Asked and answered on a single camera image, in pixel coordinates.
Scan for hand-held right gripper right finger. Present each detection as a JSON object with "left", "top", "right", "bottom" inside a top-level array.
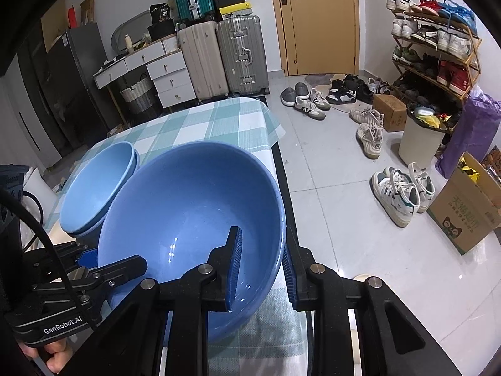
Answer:
[{"left": 282, "top": 227, "right": 451, "bottom": 376}]

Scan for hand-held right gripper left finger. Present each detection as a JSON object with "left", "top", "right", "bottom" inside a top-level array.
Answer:
[{"left": 68, "top": 226, "right": 244, "bottom": 376}]

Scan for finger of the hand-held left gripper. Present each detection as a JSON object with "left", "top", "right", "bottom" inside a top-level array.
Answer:
[
  {"left": 23, "top": 242, "right": 99, "bottom": 279},
  {"left": 33, "top": 254, "right": 148, "bottom": 306}
]

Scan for blue bowl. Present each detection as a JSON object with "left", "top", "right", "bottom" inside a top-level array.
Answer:
[
  {"left": 59, "top": 141, "right": 137, "bottom": 232},
  {"left": 68, "top": 149, "right": 140, "bottom": 239},
  {"left": 97, "top": 141, "right": 286, "bottom": 343}
]

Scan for person's left hand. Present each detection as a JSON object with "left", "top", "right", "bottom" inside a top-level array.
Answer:
[{"left": 18, "top": 339, "right": 73, "bottom": 374}]

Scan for white green sneaker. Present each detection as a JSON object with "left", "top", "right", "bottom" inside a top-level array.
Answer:
[
  {"left": 407, "top": 162, "right": 436, "bottom": 214},
  {"left": 371, "top": 168, "right": 421, "bottom": 228}
]

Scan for teal checked tablecloth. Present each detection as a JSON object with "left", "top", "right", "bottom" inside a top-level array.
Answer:
[{"left": 43, "top": 96, "right": 310, "bottom": 376}]

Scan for dark glass cabinet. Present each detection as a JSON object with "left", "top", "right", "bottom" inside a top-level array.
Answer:
[{"left": 16, "top": 27, "right": 79, "bottom": 161}]

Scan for woven laundry basket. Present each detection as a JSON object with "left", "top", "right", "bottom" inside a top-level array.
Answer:
[{"left": 119, "top": 76, "right": 161, "bottom": 118}]

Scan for scattered loose shoes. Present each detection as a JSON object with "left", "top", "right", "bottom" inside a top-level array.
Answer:
[{"left": 280, "top": 74, "right": 392, "bottom": 161}]

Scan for black refrigerator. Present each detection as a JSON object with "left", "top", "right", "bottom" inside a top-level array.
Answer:
[{"left": 65, "top": 23, "right": 122, "bottom": 134}]

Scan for cat print cardboard box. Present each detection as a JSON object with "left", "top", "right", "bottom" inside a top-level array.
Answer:
[{"left": 426, "top": 152, "right": 501, "bottom": 255}]

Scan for white trash bin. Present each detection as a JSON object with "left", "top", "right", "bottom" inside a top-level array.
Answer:
[{"left": 398, "top": 104, "right": 449, "bottom": 170}]

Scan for small brown cardboard box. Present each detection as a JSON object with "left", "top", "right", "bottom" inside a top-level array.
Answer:
[{"left": 372, "top": 93, "right": 410, "bottom": 133}]

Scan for white desk with drawers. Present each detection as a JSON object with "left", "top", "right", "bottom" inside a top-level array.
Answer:
[{"left": 93, "top": 38, "right": 196, "bottom": 126}]

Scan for grey door mat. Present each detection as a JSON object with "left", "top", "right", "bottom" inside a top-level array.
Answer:
[{"left": 304, "top": 74, "right": 333, "bottom": 87}]

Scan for beige suitcase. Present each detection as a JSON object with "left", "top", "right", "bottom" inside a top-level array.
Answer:
[{"left": 177, "top": 19, "right": 230, "bottom": 100}]

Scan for silver suitcase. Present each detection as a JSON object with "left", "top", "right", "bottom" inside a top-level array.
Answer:
[{"left": 216, "top": 15, "right": 270, "bottom": 95}]

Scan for flat cardboard sheet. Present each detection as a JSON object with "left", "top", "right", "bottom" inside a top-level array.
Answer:
[{"left": 41, "top": 6, "right": 68, "bottom": 53}]

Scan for oval mirror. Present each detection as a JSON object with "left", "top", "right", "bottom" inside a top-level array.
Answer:
[{"left": 111, "top": 10, "right": 155, "bottom": 53}]

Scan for purple bag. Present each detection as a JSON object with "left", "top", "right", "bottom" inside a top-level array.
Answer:
[{"left": 434, "top": 84, "right": 501, "bottom": 179}]

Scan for black fabric bin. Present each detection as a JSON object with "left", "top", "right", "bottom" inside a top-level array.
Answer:
[{"left": 147, "top": 19, "right": 175, "bottom": 40}]

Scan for wooden door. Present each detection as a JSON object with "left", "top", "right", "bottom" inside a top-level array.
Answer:
[{"left": 267, "top": 0, "right": 360, "bottom": 77}]

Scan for black packet white label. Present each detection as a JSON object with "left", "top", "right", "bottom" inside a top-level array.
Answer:
[{"left": 150, "top": 3, "right": 173, "bottom": 24}]

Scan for yellow black shoe box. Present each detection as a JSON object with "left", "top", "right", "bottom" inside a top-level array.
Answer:
[{"left": 218, "top": 2, "right": 254, "bottom": 19}]

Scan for shoe rack with shoes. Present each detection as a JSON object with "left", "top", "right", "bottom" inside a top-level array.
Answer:
[{"left": 385, "top": 0, "right": 480, "bottom": 106}]

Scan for wooden shoe rack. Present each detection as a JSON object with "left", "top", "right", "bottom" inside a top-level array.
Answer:
[{"left": 391, "top": 8, "right": 484, "bottom": 102}]

